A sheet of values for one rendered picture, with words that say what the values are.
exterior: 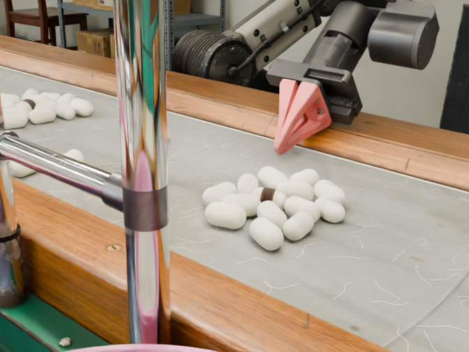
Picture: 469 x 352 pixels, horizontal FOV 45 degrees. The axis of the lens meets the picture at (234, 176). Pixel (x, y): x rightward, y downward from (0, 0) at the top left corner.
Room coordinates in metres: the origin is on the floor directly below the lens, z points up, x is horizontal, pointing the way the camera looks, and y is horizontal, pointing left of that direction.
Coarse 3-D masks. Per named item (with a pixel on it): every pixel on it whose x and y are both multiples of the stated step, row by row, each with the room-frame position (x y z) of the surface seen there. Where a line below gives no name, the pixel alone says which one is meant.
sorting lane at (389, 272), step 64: (64, 128) 0.68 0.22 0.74; (192, 128) 0.70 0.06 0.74; (64, 192) 0.49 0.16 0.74; (192, 192) 0.50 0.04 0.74; (384, 192) 0.51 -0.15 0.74; (448, 192) 0.52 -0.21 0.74; (192, 256) 0.38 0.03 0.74; (256, 256) 0.38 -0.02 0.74; (320, 256) 0.38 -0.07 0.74; (384, 256) 0.39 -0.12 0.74; (448, 256) 0.39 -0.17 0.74; (384, 320) 0.31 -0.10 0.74; (448, 320) 0.31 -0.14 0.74
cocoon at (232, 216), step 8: (208, 208) 0.43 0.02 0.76; (216, 208) 0.43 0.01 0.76; (224, 208) 0.43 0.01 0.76; (232, 208) 0.42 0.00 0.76; (240, 208) 0.43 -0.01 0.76; (208, 216) 0.43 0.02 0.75; (216, 216) 0.42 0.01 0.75; (224, 216) 0.42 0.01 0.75; (232, 216) 0.42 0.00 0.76; (240, 216) 0.42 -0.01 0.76; (216, 224) 0.42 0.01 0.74; (224, 224) 0.42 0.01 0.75; (232, 224) 0.42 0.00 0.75; (240, 224) 0.42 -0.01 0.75
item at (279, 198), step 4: (260, 188) 0.47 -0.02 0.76; (256, 192) 0.47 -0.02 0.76; (260, 192) 0.46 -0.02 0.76; (276, 192) 0.46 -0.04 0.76; (280, 192) 0.46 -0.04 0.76; (276, 196) 0.46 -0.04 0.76; (280, 196) 0.46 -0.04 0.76; (284, 196) 0.46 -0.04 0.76; (276, 200) 0.46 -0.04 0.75; (280, 200) 0.46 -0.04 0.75; (284, 200) 0.46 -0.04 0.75; (280, 204) 0.46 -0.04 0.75; (280, 208) 0.46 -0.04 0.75
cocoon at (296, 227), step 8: (296, 216) 0.42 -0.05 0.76; (304, 216) 0.42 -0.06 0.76; (288, 224) 0.41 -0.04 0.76; (296, 224) 0.41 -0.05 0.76; (304, 224) 0.41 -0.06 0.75; (312, 224) 0.42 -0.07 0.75; (288, 232) 0.40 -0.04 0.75; (296, 232) 0.40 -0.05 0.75; (304, 232) 0.41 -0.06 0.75; (296, 240) 0.41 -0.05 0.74
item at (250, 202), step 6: (228, 198) 0.45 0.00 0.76; (234, 198) 0.45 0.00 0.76; (240, 198) 0.45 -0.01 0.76; (246, 198) 0.45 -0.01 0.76; (252, 198) 0.45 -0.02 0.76; (258, 198) 0.45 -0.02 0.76; (234, 204) 0.44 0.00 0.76; (240, 204) 0.44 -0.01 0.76; (246, 204) 0.44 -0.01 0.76; (252, 204) 0.44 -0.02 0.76; (258, 204) 0.45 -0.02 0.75; (246, 210) 0.44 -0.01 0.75; (252, 210) 0.44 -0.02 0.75; (246, 216) 0.45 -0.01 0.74; (252, 216) 0.45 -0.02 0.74
